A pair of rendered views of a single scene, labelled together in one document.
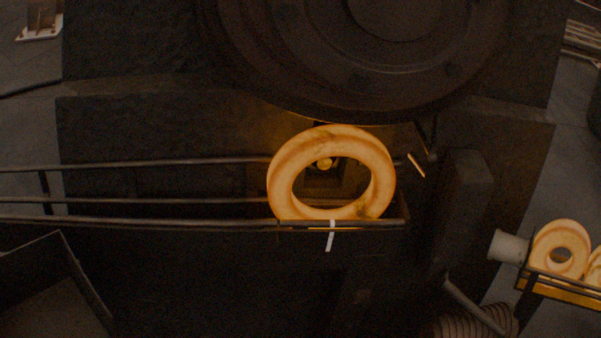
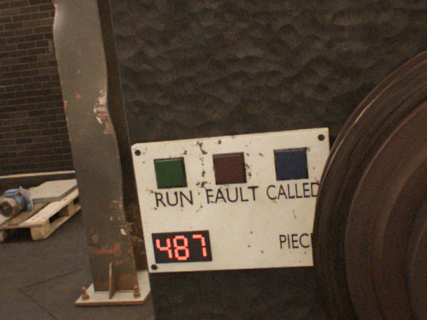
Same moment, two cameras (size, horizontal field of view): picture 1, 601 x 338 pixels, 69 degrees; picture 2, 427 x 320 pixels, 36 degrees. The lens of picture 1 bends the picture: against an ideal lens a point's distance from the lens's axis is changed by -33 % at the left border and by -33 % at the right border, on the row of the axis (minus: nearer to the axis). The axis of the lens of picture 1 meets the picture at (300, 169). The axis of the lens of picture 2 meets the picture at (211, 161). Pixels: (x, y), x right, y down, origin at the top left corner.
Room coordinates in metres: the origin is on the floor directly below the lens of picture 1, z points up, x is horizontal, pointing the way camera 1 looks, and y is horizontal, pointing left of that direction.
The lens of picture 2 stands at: (-0.02, -0.02, 1.38)
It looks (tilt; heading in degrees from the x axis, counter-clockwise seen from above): 11 degrees down; 24
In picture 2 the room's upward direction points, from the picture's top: 7 degrees counter-clockwise
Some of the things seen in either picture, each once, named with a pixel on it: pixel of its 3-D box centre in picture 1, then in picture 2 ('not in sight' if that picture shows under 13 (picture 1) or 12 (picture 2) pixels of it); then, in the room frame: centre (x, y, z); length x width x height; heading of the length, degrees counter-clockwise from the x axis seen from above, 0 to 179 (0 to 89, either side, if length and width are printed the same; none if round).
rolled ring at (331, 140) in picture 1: (333, 184); not in sight; (0.73, -0.05, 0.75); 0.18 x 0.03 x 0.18; 101
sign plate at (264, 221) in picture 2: not in sight; (234, 203); (0.75, 0.30, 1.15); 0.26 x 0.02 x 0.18; 102
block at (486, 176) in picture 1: (453, 216); not in sight; (0.78, -0.28, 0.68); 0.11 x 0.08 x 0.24; 12
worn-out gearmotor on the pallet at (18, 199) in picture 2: not in sight; (21, 199); (3.97, 3.44, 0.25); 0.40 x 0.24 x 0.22; 12
